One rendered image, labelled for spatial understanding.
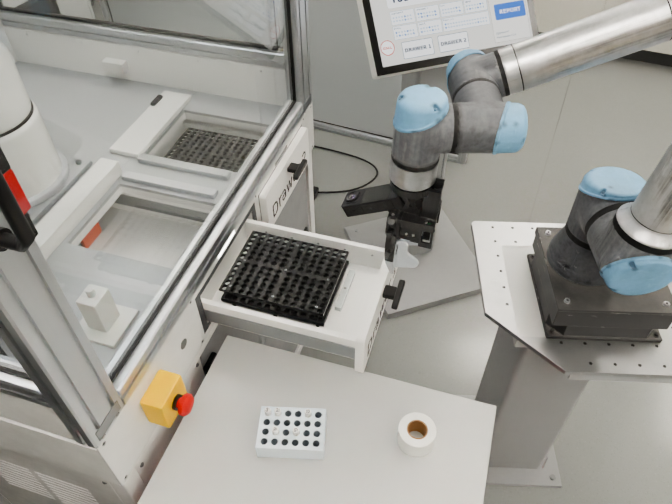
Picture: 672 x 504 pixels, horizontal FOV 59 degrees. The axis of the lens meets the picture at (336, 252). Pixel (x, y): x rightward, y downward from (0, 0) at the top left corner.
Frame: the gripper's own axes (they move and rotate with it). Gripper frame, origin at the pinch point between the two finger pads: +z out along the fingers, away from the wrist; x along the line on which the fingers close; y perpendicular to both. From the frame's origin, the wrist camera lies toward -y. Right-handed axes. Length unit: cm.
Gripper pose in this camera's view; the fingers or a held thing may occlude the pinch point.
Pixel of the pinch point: (391, 259)
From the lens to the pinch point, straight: 110.9
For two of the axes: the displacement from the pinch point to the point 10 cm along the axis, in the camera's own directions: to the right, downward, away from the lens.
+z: 0.0, 6.9, 7.3
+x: 3.0, -6.9, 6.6
